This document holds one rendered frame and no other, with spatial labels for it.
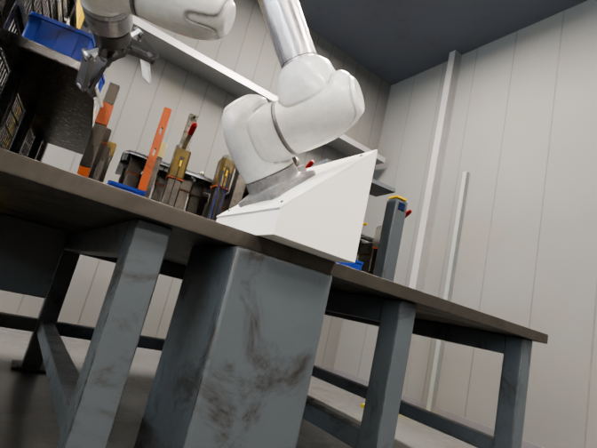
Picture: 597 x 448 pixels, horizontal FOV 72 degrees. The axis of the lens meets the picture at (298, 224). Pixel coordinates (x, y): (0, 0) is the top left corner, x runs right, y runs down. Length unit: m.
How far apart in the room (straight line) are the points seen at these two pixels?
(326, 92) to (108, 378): 0.80
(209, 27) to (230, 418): 0.81
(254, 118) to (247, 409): 0.71
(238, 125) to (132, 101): 2.73
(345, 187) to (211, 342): 0.50
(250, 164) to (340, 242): 0.32
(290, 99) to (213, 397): 0.73
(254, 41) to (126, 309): 3.79
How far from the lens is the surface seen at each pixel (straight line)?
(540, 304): 3.48
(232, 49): 4.33
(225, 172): 1.69
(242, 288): 0.99
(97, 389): 0.98
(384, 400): 1.41
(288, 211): 0.97
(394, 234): 1.90
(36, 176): 0.90
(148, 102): 3.85
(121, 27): 0.96
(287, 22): 1.16
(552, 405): 3.39
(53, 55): 1.27
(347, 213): 1.08
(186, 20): 0.84
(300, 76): 1.08
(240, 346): 1.00
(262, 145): 1.11
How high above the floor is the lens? 0.54
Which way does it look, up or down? 12 degrees up
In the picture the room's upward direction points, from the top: 13 degrees clockwise
